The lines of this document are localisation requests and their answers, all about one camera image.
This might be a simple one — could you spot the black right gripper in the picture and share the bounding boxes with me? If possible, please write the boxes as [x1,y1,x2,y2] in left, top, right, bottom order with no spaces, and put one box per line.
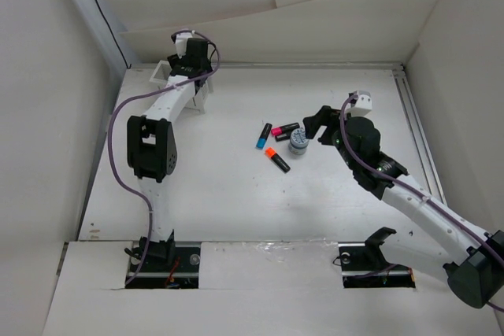
[302,105,359,171]

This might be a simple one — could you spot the purple cap black highlighter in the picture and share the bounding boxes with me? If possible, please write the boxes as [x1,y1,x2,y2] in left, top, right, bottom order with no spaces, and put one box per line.
[275,133,291,142]

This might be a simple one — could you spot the pink cap black highlighter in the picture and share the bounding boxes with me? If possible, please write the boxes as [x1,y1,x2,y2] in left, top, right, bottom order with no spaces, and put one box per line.
[271,123,300,136]

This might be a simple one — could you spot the orange cap black highlighter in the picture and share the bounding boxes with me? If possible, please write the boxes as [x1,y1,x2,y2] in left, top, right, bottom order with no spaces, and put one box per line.
[265,147,291,173]

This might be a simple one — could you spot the blue cap black highlighter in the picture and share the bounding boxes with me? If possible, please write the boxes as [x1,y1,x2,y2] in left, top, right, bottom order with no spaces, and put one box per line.
[256,123,272,150]

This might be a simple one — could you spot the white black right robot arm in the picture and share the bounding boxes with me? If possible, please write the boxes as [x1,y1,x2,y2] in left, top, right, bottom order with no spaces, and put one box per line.
[303,105,503,308]

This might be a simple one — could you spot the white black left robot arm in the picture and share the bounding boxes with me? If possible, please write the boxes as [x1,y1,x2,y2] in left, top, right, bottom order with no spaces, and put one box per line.
[127,32,213,271]

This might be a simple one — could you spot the white slotted organizer box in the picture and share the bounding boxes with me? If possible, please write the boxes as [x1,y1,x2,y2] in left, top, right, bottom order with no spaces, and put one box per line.
[144,61,213,122]

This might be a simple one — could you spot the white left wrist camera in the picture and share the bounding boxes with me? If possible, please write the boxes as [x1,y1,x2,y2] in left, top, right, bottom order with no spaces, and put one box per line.
[171,30,195,57]

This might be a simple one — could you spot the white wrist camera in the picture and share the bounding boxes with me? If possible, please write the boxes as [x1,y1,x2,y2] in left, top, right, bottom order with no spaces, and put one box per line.
[171,30,195,57]
[345,90,372,117]

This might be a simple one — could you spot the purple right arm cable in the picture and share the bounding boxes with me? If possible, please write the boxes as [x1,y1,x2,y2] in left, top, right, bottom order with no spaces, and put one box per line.
[339,92,504,313]

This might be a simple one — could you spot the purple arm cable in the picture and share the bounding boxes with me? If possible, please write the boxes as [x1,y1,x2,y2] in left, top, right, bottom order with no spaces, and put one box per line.
[339,92,504,313]
[106,28,221,286]

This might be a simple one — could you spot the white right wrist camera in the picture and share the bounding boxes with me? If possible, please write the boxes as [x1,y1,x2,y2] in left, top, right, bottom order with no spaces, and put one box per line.
[345,90,372,117]

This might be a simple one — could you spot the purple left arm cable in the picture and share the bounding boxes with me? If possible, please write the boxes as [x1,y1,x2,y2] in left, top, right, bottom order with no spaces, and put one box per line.
[106,28,221,286]

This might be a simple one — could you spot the aluminium rail right edge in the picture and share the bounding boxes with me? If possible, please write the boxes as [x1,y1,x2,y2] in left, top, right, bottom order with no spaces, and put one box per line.
[392,64,447,204]

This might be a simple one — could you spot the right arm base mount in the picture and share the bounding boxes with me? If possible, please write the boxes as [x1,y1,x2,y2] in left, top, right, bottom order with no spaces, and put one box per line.
[332,227,416,289]

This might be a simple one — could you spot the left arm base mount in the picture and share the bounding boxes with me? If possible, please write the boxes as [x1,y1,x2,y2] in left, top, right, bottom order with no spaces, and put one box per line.
[124,232,202,290]

